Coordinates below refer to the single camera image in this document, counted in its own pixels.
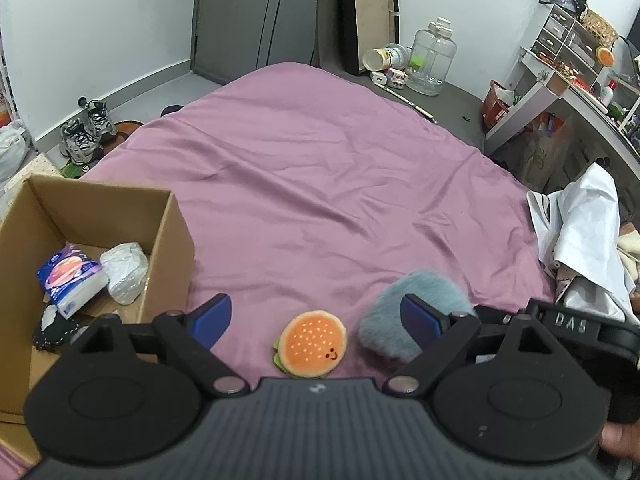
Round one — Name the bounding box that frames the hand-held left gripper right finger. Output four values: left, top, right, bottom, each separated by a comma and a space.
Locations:
385, 295, 558, 397

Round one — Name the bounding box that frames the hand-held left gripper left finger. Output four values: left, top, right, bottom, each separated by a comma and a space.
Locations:
75, 294, 251, 396

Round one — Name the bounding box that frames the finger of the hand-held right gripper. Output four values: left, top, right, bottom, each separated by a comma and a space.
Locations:
472, 305, 532, 332

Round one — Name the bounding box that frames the grey fluffy plush toy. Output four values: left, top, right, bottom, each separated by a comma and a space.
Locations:
356, 269, 476, 362

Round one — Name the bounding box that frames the brown cardboard box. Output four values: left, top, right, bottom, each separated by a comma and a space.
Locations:
0, 174, 197, 466

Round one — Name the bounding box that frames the small white plastic bag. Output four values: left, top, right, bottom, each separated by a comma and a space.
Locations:
99, 242, 151, 306

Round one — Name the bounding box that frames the orange burger plush toy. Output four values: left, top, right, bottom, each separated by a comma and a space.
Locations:
272, 311, 348, 380

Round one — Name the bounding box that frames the blue tissue pack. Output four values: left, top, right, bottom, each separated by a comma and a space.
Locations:
36, 242, 110, 320

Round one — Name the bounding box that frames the black cloth piece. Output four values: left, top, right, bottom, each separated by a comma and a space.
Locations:
32, 316, 93, 350

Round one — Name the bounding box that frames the person's right hand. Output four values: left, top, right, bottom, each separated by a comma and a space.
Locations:
599, 422, 640, 459

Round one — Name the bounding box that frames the white crumpled cloth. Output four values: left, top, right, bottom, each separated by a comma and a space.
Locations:
526, 162, 636, 325

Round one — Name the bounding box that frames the cream cloth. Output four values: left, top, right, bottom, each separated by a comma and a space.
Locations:
617, 230, 640, 283

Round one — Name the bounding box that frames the brown paper bag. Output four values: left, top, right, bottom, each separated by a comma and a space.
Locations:
520, 115, 568, 186

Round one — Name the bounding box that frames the pink bed sheet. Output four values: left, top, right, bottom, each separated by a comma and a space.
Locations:
75, 61, 557, 386

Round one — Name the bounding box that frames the brown shoe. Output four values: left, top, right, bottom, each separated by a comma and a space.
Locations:
107, 120, 146, 148

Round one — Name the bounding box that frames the white desk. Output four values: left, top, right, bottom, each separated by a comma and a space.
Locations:
484, 47, 640, 171

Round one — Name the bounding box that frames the thin long stick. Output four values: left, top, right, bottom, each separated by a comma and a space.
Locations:
385, 87, 438, 124

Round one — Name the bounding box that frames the grey sneaker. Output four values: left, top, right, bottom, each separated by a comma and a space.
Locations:
60, 119, 98, 165
85, 100, 117, 138

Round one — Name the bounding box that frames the clear plastic water jug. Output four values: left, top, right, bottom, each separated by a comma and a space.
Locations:
406, 16, 458, 97

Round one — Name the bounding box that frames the white paper cup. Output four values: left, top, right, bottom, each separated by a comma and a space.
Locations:
362, 45, 411, 72

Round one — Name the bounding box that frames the white plastic floor bag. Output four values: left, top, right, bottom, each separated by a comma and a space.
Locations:
0, 120, 31, 181

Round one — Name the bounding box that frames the grey drawer organizer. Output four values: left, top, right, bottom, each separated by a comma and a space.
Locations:
531, 2, 608, 68

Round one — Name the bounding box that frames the woven basket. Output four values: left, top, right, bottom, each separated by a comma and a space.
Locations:
580, 9, 620, 47

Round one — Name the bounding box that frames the grey door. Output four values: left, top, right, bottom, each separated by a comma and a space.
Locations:
191, 0, 326, 86

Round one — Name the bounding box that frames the wooden board black frame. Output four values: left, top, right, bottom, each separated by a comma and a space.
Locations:
335, 0, 401, 76

